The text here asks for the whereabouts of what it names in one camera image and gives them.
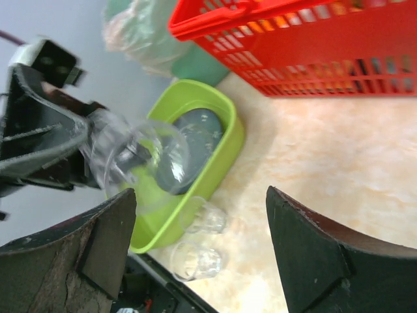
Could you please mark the green bin with plastic liner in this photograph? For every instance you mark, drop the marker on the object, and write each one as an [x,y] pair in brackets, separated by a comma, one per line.
[138,29]

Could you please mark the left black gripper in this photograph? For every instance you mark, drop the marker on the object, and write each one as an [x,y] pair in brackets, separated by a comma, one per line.
[42,127]

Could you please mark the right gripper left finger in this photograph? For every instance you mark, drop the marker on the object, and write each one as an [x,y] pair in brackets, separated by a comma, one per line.
[74,266]

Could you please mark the red plastic shopping basket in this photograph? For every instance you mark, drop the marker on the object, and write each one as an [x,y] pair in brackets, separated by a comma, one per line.
[308,48]

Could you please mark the lime green plastic tray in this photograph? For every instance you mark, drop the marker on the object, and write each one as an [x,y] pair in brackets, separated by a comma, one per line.
[161,228]

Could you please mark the small clear glass cup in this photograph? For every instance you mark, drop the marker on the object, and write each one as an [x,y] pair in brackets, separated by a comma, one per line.
[199,215]
[122,155]
[191,261]

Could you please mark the blue ceramic plate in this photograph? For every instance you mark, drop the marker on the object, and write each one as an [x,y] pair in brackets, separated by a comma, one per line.
[202,131]

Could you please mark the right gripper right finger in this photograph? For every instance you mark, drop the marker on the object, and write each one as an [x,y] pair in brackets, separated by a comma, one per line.
[325,266]

